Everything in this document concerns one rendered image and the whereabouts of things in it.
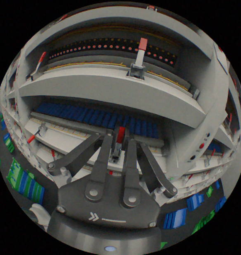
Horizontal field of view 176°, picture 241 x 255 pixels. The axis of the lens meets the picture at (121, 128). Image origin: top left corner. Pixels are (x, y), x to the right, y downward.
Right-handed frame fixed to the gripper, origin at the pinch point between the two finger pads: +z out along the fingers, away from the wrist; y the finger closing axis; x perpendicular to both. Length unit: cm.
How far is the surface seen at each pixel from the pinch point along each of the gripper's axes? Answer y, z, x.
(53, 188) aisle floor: -65, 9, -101
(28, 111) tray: -44.3, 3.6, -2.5
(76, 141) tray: -11.6, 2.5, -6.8
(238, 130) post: 86, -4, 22
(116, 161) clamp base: 0.5, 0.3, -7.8
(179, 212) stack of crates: 96, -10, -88
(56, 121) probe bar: -21.2, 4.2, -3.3
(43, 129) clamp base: -25.6, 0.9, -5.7
